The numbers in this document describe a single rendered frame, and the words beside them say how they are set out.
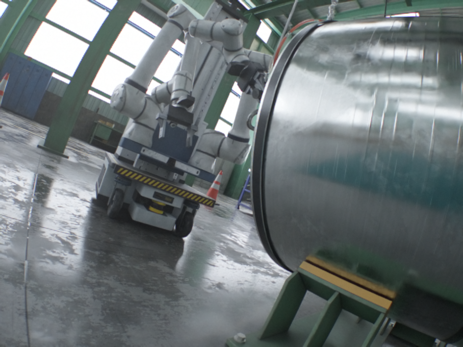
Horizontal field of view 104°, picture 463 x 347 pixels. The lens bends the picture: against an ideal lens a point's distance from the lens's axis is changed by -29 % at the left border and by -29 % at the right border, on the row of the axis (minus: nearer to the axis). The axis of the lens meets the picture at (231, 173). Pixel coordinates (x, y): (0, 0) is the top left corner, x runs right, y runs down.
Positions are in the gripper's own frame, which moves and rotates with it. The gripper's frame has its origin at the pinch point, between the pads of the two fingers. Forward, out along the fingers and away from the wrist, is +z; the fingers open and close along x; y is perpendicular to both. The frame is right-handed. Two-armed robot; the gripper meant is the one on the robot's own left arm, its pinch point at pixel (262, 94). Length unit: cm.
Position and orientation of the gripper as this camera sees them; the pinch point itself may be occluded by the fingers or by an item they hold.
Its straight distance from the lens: 101.8
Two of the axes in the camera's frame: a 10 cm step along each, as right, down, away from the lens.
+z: 3.9, 8.3, -4.0
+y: 8.1, -1.0, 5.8
